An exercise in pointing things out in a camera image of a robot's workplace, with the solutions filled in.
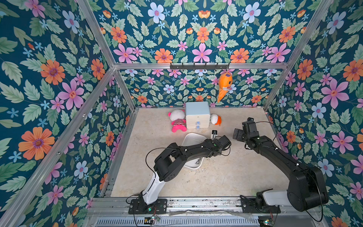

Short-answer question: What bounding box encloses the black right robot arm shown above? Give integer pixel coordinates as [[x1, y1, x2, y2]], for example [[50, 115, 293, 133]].
[[233, 118, 329, 212]]

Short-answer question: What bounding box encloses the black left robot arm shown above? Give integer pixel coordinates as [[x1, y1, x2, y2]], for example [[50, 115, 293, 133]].
[[154, 136, 231, 182]]

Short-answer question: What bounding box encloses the white storage tray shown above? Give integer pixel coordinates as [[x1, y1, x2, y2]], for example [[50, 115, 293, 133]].
[[182, 133, 207, 170]]

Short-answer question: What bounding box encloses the pale blue drawer box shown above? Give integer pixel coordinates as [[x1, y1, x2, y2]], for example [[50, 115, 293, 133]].
[[185, 102, 211, 130]]

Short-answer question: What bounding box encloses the orange white plush ball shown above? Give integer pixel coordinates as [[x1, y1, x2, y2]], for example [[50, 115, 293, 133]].
[[210, 113, 222, 125]]

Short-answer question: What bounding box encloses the pink white plush toy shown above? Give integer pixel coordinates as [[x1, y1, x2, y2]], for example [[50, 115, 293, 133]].
[[168, 109, 187, 133]]

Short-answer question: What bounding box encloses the orange hanging fish plush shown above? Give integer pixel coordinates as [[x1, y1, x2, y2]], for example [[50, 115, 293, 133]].
[[217, 72, 233, 103]]

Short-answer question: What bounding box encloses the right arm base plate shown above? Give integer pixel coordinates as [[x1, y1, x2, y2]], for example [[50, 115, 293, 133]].
[[240, 195, 281, 214]]

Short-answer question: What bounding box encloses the black hook rail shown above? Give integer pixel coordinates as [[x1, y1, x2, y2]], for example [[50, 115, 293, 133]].
[[169, 63, 230, 71]]

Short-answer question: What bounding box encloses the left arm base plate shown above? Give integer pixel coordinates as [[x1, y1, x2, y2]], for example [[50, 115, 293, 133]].
[[128, 198, 168, 215]]

